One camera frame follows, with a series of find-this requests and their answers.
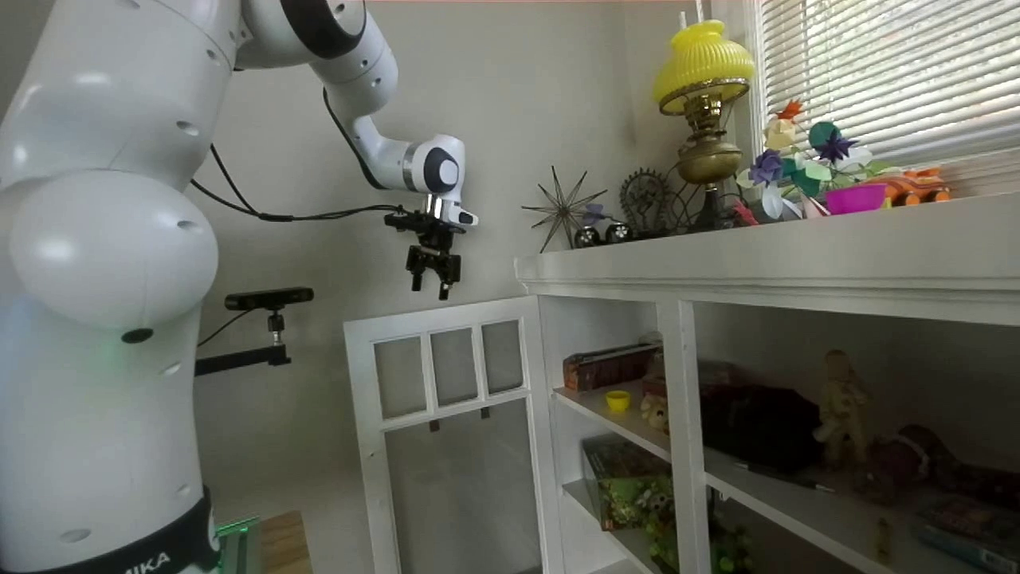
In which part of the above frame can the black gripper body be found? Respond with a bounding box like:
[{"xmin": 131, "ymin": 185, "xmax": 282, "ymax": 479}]
[{"xmin": 412, "ymin": 222, "xmax": 462, "ymax": 269}]

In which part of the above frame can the white glass-pane cabinet door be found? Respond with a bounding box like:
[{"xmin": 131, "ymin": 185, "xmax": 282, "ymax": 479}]
[{"xmin": 342, "ymin": 293, "xmax": 566, "ymax": 574}]

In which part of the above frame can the white cabinet shelf unit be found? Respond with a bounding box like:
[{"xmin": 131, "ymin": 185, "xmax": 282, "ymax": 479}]
[{"xmin": 512, "ymin": 189, "xmax": 1020, "ymax": 574}]

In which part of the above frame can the metal starburst ornament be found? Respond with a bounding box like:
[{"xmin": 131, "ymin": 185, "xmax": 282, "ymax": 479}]
[{"xmin": 520, "ymin": 162, "xmax": 613, "ymax": 254}]

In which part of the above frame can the flat red game box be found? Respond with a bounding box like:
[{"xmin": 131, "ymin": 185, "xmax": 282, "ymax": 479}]
[{"xmin": 560, "ymin": 340, "xmax": 662, "ymax": 396}]

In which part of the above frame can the metal gear ornament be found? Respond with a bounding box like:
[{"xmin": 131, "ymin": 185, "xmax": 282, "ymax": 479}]
[{"xmin": 617, "ymin": 165, "xmax": 686, "ymax": 240}]

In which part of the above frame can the green printed box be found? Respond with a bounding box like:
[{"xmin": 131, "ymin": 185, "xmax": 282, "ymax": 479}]
[{"xmin": 579, "ymin": 432, "xmax": 678, "ymax": 534}]

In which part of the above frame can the wooden board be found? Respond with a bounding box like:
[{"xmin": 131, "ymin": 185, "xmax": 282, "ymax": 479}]
[{"xmin": 259, "ymin": 508, "xmax": 317, "ymax": 574}]

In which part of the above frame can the yellow shade oil lamp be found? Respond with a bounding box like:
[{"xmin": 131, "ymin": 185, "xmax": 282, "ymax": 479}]
[{"xmin": 650, "ymin": 17, "xmax": 758, "ymax": 189}]

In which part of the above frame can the green lit base platform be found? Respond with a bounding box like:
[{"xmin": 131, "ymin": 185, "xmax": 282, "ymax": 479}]
[{"xmin": 214, "ymin": 517, "xmax": 259, "ymax": 574}]

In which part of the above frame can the black bag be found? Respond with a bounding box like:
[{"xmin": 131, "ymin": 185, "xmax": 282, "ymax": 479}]
[{"xmin": 699, "ymin": 378, "xmax": 826, "ymax": 472}]

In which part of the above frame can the colourful paper flower bunch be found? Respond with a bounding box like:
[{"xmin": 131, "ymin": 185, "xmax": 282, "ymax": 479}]
[{"xmin": 742, "ymin": 100, "xmax": 885, "ymax": 222}]

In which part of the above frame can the small pink bowl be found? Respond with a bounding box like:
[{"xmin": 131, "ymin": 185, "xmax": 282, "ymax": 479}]
[{"xmin": 822, "ymin": 182, "xmax": 892, "ymax": 218}]

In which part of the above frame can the brown doll figurine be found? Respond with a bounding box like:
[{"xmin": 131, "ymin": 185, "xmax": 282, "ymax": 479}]
[{"xmin": 817, "ymin": 348, "xmax": 869, "ymax": 472}]

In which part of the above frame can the small orange toy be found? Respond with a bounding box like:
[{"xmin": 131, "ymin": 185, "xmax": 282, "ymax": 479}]
[{"xmin": 879, "ymin": 169, "xmax": 957, "ymax": 210}]

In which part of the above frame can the white window blind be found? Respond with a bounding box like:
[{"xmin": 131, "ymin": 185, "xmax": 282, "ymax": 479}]
[{"xmin": 758, "ymin": 0, "xmax": 1020, "ymax": 165}]

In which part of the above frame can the dark toy figure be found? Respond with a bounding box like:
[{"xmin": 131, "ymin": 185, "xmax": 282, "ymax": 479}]
[{"xmin": 869, "ymin": 425, "xmax": 1020, "ymax": 510}]

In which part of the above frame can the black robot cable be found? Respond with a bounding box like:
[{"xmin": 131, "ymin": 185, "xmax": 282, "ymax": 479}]
[{"xmin": 189, "ymin": 88, "xmax": 428, "ymax": 227}]

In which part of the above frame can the black stereo camera bar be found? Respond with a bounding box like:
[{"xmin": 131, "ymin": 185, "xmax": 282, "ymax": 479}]
[{"xmin": 222, "ymin": 283, "xmax": 320, "ymax": 315}]

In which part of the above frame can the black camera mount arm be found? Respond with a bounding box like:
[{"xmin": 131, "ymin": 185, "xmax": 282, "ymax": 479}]
[{"xmin": 194, "ymin": 308, "xmax": 295, "ymax": 378}]

